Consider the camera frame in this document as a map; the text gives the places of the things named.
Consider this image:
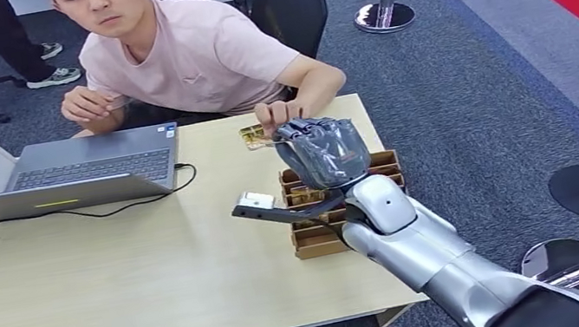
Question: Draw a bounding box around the person's right hand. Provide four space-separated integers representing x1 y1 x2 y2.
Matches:
57 81 116 128

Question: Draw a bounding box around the person's left hand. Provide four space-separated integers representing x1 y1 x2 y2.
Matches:
253 94 316 140

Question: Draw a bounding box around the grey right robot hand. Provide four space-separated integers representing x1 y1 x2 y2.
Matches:
270 108 376 199

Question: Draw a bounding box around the cardboard card organizer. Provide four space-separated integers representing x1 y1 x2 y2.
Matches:
277 147 416 263

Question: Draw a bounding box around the standing person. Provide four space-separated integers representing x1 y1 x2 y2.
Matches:
0 0 84 96

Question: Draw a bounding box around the seated person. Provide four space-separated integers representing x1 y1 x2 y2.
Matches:
42 0 355 169

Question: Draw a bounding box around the grey laptop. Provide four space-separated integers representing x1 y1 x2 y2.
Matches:
0 121 190 224

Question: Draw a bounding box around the black office chair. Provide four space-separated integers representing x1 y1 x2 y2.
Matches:
247 0 336 70

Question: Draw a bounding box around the white table leg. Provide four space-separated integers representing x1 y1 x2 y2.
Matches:
375 303 418 327

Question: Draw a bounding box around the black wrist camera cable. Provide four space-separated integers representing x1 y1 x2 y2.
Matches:
307 213 355 258

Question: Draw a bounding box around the black laptop cable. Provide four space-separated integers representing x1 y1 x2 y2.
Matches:
0 160 204 236

